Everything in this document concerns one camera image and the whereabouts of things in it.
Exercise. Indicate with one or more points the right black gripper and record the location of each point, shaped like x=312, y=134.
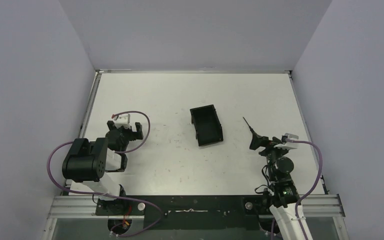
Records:
x=270, y=147

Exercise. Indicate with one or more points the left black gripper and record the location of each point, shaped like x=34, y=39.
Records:
x=124, y=129

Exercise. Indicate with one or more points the orange handled screwdriver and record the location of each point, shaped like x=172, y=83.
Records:
x=252, y=131

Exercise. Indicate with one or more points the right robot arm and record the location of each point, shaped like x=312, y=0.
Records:
x=282, y=199

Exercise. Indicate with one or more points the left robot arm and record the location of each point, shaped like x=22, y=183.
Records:
x=90, y=163

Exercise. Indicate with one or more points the black plastic bin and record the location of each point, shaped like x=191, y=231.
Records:
x=208, y=129

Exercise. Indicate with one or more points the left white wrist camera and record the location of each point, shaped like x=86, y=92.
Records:
x=121, y=119

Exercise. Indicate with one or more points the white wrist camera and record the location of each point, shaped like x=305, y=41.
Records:
x=121, y=119
x=288, y=142

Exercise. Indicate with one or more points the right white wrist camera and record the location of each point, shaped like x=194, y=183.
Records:
x=288, y=142

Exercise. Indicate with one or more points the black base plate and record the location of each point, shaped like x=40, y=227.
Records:
x=199, y=221

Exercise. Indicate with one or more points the aluminium front rail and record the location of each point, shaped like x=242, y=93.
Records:
x=85, y=207

